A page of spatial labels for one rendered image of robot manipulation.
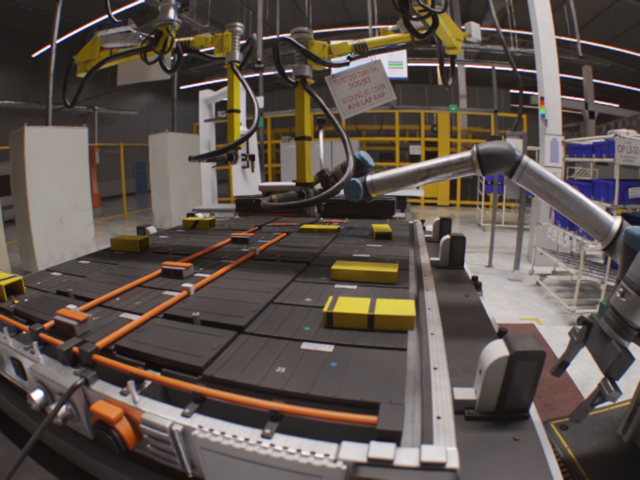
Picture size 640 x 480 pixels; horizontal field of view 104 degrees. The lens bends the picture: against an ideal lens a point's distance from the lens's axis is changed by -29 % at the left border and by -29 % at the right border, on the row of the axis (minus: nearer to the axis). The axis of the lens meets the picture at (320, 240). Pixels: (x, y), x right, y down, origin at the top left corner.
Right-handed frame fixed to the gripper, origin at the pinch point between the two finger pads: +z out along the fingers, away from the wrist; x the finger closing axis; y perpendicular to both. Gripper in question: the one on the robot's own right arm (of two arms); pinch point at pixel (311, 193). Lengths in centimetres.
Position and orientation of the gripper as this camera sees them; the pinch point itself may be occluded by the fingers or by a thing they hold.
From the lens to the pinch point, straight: 168.2
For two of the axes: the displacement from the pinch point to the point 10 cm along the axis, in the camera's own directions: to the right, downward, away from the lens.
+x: -4.5, -8.9, 0.6
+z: -7.4, 4.1, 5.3
